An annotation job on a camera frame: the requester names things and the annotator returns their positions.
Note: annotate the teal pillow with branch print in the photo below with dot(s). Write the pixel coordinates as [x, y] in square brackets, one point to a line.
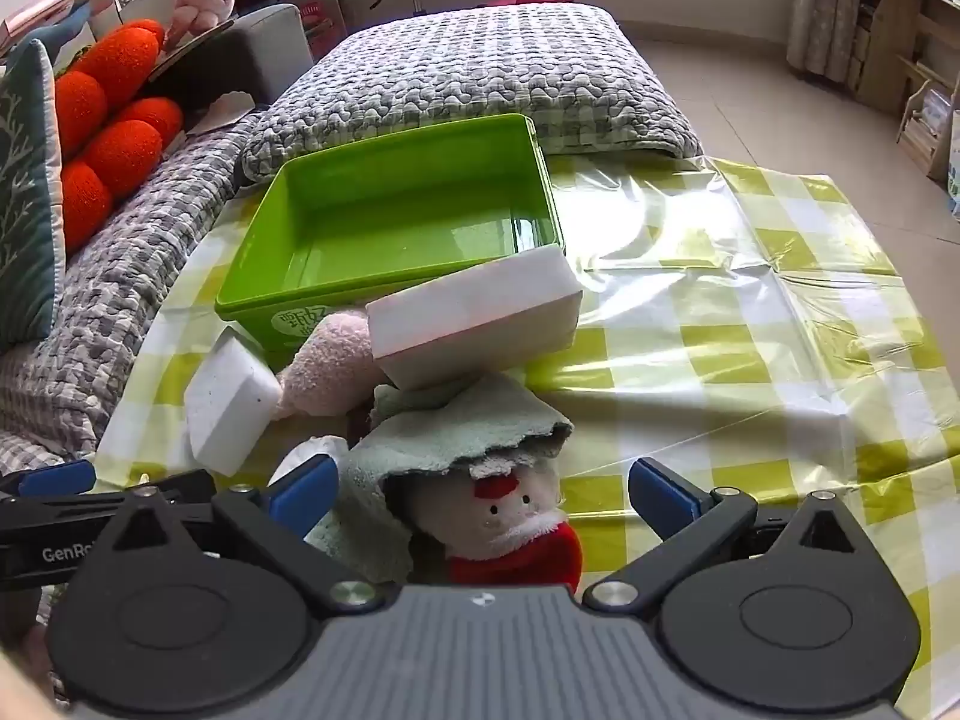
[22, 202]

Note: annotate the grey quilted sofa cover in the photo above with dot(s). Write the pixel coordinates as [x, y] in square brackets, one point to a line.
[112, 277]

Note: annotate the green plastic box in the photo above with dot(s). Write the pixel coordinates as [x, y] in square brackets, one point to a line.
[390, 217]

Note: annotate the santa plush toy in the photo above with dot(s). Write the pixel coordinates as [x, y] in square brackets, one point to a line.
[510, 510]

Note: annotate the wooden shelf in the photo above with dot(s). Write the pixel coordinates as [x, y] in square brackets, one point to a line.
[892, 37]

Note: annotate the beige curtain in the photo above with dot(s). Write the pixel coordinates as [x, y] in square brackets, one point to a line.
[825, 0]

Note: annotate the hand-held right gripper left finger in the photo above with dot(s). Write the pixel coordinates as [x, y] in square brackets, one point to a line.
[304, 493]

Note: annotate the green towel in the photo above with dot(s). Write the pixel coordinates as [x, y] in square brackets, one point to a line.
[450, 420]

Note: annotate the grey sofa armrest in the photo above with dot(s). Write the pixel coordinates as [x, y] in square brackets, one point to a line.
[247, 52]

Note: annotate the yellow-green checked tablecloth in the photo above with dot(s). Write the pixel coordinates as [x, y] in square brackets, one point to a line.
[750, 352]

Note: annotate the white paper sheet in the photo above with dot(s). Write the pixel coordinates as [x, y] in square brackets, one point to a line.
[225, 109]

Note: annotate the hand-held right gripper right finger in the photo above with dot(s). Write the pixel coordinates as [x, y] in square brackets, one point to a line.
[660, 499]

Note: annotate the white cloth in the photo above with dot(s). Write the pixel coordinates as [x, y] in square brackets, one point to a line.
[315, 450]

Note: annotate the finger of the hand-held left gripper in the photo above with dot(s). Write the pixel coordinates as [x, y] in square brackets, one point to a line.
[56, 477]
[90, 506]

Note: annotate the grey quilted cushion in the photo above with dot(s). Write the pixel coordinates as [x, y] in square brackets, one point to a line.
[487, 67]

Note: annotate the pink plush toy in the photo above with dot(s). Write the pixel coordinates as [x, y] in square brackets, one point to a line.
[202, 0]

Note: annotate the blue grey plush toy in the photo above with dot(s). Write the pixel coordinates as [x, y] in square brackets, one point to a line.
[75, 15]

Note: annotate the small white sponge block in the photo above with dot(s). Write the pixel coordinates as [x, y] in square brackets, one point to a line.
[225, 397]

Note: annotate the pink fuzzy cloth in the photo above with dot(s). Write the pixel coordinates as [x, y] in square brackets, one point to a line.
[330, 367]

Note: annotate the orange plush pillow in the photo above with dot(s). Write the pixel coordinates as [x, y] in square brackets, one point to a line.
[112, 150]

